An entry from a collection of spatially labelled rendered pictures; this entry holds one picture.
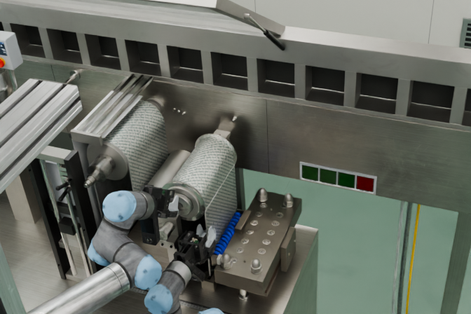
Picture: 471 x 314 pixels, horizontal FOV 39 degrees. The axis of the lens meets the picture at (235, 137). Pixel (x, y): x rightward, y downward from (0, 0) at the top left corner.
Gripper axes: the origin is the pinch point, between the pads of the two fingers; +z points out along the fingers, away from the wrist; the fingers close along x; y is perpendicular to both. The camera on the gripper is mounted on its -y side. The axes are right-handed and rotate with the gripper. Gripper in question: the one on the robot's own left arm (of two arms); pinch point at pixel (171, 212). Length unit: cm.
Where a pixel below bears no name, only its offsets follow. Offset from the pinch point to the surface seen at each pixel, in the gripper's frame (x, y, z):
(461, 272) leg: -83, -6, 73
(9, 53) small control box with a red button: 50, 36, -23
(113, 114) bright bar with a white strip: 25.2, 25.1, -0.6
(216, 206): -8.2, 3.1, 15.1
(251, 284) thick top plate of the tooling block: -24.1, -17.6, 15.0
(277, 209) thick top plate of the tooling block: -21.7, 4.6, 38.4
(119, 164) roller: 18.7, 10.6, -2.5
